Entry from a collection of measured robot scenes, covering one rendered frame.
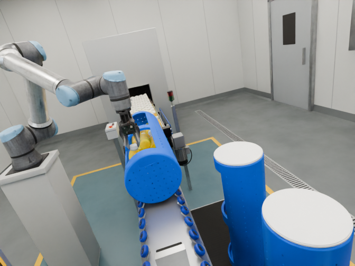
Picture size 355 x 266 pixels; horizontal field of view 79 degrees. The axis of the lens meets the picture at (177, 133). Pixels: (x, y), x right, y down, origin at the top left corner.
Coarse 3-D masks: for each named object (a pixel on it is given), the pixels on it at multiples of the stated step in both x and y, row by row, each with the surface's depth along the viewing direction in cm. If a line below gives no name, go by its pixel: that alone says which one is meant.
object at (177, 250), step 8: (168, 248) 69; (176, 248) 68; (184, 248) 67; (160, 256) 66; (168, 256) 67; (176, 256) 67; (184, 256) 68; (160, 264) 67; (168, 264) 68; (176, 264) 68; (184, 264) 69
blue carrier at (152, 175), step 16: (144, 112) 176; (144, 128) 138; (160, 128) 150; (160, 144) 114; (128, 160) 136; (144, 160) 101; (160, 160) 103; (176, 160) 108; (128, 176) 102; (144, 176) 104; (160, 176) 105; (176, 176) 107; (128, 192) 105; (144, 192) 106; (160, 192) 108
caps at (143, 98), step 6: (138, 96) 333; (144, 96) 323; (132, 102) 304; (138, 102) 294; (144, 102) 285; (150, 102) 274; (132, 108) 267; (138, 108) 261; (144, 108) 251; (150, 108) 247
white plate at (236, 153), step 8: (232, 144) 135; (240, 144) 133; (248, 144) 131; (216, 152) 130; (224, 152) 128; (232, 152) 126; (240, 152) 124; (248, 152) 122; (256, 152) 121; (224, 160) 119; (232, 160) 118; (240, 160) 116; (248, 160) 114; (256, 160) 114
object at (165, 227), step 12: (156, 204) 113; (168, 204) 111; (156, 216) 105; (168, 216) 103; (180, 216) 102; (156, 228) 98; (168, 228) 97; (180, 228) 95; (156, 240) 92; (168, 240) 91; (180, 240) 89; (192, 252) 83; (192, 264) 78
